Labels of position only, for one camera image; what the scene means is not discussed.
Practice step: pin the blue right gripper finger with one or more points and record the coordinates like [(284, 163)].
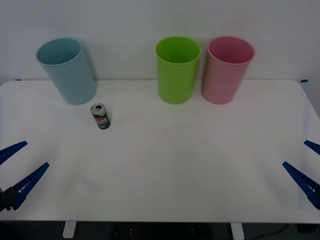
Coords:
[(313, 146), (303, 181)]

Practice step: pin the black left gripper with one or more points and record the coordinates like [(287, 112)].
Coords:
[(5, 200)]

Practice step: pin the black drink can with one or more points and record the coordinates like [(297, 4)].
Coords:
[(102, 121)]

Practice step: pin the white table leg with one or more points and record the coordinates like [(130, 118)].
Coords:
[(237, 230), (69, 229)]

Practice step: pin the pale blue plastic bin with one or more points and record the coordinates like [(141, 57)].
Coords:
[(71, 82)]

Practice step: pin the pink plastic bin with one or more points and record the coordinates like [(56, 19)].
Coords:
[(221, 82)]

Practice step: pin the green plastic bin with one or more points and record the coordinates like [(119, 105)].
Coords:
[(176, 82)]

